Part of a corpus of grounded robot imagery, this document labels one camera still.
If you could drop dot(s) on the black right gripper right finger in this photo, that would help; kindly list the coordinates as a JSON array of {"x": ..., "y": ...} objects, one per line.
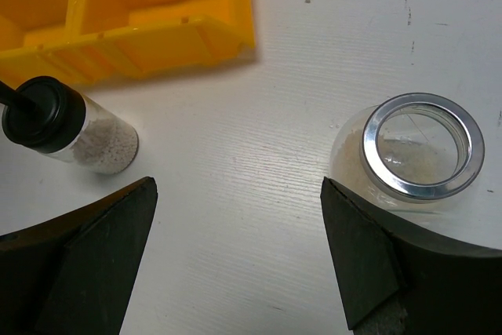
[{"x": 396, "y": 277}]

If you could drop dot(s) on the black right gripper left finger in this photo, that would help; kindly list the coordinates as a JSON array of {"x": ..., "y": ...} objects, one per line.
[{"x": 75, "y": 274}]

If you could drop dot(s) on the black-lid white spice jar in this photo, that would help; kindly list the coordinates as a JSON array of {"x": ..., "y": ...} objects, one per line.
[{"x": 49, "y": 117}]

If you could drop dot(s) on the open round glass jar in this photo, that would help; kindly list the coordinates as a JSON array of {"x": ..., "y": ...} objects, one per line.
[{"x": 413, "y": 153}]

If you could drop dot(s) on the yellow four-compartment plastic bin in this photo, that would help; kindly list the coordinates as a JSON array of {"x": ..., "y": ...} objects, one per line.
[{"x": 85, "y": 41}]

